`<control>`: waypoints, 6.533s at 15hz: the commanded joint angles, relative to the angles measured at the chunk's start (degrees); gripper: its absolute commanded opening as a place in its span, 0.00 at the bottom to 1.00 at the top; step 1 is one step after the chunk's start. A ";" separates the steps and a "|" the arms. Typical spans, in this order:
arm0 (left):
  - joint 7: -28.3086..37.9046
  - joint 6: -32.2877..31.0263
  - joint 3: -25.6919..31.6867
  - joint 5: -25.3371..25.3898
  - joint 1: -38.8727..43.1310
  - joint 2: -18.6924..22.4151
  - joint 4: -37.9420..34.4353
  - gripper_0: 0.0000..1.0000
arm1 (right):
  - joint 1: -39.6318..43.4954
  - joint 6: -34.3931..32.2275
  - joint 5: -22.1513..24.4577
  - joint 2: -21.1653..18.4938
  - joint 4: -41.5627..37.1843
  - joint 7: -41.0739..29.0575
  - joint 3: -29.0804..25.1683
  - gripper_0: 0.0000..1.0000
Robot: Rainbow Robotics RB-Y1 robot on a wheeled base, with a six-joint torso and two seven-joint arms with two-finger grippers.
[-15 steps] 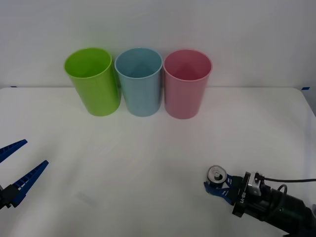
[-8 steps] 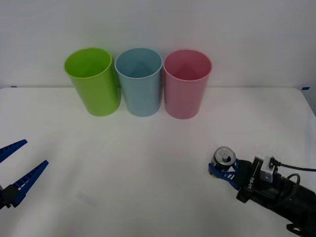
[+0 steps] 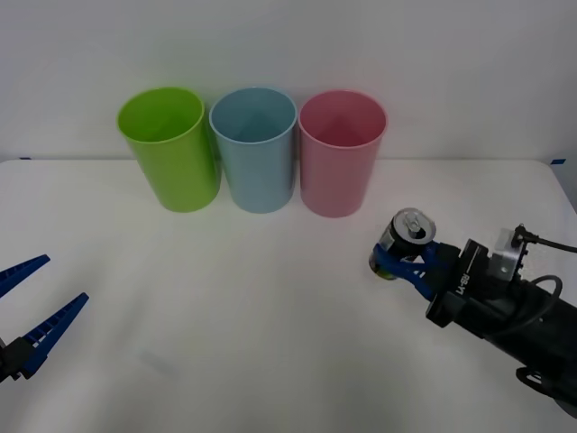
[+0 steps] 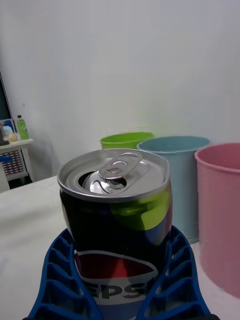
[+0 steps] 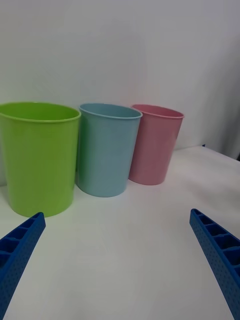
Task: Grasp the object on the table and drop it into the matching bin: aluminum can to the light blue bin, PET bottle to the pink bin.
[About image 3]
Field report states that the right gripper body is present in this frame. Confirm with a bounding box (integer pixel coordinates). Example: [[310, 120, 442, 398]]
[[425, 238, 492, 331]]

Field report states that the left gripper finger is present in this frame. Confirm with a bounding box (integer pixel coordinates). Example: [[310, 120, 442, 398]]
[[0, 253, 51, 300], [9, 292, 90, 382]]

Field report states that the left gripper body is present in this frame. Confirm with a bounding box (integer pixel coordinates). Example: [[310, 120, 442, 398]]
[[0, 337, 12, 385]]

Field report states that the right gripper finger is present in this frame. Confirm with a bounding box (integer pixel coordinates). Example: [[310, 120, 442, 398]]
[[371, 243, 442, 302], [419, 241, 452, 272]]

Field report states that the black drink can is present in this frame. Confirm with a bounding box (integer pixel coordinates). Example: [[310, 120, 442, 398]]
[[368, 207, 438, 282]]

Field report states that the pink plastic bin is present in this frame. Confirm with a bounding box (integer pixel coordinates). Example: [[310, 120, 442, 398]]
[[298, 88, 389, 219]]

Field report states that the pale blue plastic bin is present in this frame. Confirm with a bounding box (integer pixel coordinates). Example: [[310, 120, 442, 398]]
[[208, 87, 298, 215]]

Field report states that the green plastic bin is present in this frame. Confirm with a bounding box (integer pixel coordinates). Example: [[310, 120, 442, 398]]
[[116, 87, 223, 214]]

